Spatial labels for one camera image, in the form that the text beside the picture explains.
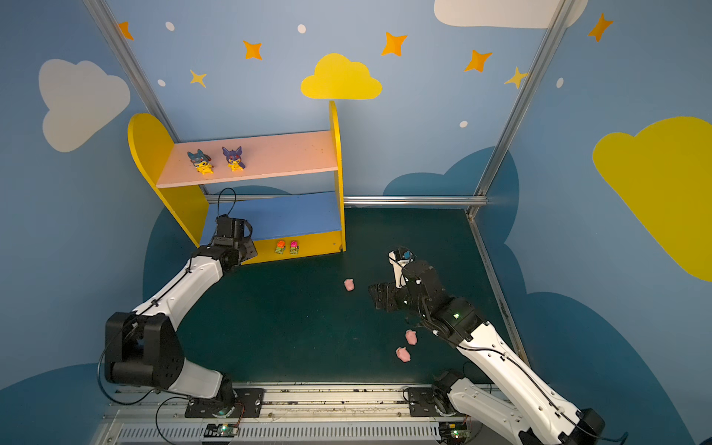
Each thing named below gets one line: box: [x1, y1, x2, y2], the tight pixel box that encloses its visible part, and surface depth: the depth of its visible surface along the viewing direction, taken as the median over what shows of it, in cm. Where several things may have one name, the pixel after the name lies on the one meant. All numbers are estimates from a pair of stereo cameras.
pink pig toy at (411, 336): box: [405, 329, 418, 346], surface depth 88 cm
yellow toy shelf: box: [127, 101, 347, 264], surface depth 79 cm
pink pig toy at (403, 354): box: [394, 346, 411, 363], surface depth 84 cm
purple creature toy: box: [221, 146, 246, 172], surface depth 73 cm
